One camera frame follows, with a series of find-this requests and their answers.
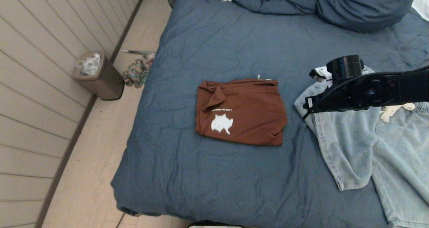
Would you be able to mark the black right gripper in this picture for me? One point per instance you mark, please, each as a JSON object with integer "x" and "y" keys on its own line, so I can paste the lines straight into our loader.
{"x": 355, "y": 92}

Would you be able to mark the light blue denim shorts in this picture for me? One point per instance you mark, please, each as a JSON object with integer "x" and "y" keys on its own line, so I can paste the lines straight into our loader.
{"x": 352, "y": 147}

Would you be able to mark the rust brown folded garment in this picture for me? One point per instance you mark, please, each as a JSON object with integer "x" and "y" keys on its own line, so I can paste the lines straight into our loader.
{"x": 248, "y": 121}

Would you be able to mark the blue bed sheet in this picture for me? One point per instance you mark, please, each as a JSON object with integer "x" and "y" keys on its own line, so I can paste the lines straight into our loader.
{"x": 251, "y": 187}

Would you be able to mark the bunched blue duvet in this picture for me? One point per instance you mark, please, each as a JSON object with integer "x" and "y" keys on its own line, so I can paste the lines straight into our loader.
{"x": 274, "y": 0}

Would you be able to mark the blue pillow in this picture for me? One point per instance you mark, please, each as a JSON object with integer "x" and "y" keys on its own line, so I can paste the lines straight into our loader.
{"x": 365, "y": 7}

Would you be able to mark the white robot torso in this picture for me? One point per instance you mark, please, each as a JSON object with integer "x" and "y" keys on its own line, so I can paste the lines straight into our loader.
{"x": 214, "y": 226}

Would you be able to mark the white pillow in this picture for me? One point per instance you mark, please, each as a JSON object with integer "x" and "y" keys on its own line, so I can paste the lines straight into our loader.
{"x": 423, "y": 2}

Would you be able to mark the colourful crumpled cloth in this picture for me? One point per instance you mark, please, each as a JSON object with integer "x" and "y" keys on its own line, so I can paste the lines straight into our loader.
{"x": 135, "y": 73}

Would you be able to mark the grey metal rod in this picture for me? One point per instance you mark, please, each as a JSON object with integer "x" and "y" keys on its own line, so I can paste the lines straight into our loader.
{"x": 137, "y": 51}

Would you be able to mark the brown trash bin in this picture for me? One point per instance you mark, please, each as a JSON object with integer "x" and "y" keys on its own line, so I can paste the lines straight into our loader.
{"x": 109, "y": 84}

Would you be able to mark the white plastic bin bag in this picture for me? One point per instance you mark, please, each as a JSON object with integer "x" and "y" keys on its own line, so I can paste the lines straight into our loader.
{"x": 89, "y": 66}

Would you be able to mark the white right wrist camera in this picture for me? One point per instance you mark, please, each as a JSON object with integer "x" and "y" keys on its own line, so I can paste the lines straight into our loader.
{"x": 322, "y": 73}

